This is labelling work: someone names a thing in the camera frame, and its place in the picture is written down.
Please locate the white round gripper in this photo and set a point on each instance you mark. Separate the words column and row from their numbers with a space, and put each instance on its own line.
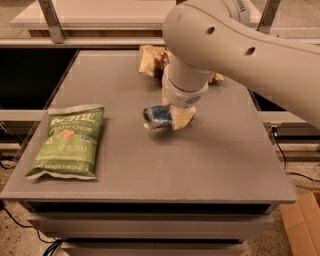
column 184, row 96

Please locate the metal rail frame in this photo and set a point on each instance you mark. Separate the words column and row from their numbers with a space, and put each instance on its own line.
column 294, row 19

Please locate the brown yellow chips bag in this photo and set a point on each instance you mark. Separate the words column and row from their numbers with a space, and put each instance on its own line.
column 154, row 60

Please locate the green kettle chips bag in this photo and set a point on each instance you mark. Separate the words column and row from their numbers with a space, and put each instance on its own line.
column 70, row 150

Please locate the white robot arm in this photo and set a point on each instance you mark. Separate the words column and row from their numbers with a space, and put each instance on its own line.
column 206, row 36

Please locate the silver blue redbull can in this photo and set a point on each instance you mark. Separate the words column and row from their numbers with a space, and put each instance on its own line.
column 156, row 117

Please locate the cardboard box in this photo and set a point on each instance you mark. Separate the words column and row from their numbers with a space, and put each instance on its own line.
column 302, row 224

